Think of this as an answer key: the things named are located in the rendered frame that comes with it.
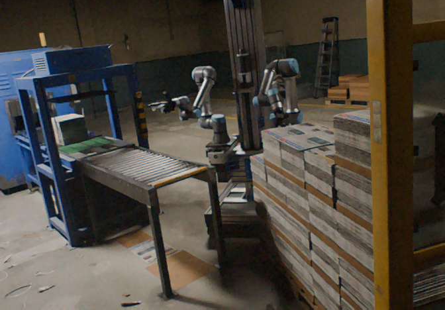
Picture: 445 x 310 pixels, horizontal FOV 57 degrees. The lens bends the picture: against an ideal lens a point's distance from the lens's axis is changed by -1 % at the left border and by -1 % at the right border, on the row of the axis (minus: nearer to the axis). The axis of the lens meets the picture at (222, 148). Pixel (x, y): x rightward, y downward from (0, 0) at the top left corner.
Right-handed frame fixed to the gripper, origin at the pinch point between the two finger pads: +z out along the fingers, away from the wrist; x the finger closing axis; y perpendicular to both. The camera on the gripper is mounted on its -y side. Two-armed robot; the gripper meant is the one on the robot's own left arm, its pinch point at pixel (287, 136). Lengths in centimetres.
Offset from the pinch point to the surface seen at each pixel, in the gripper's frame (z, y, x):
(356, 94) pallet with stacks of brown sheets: -182, 465, -382
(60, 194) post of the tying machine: -21, 131, 164
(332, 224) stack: 64, -60, 17
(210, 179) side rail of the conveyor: 11, 37, 50
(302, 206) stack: 50, -32, 18
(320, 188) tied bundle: 45, -62, 18
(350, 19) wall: -371, 491, -451
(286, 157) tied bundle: 20.3, -29.3, 17.5
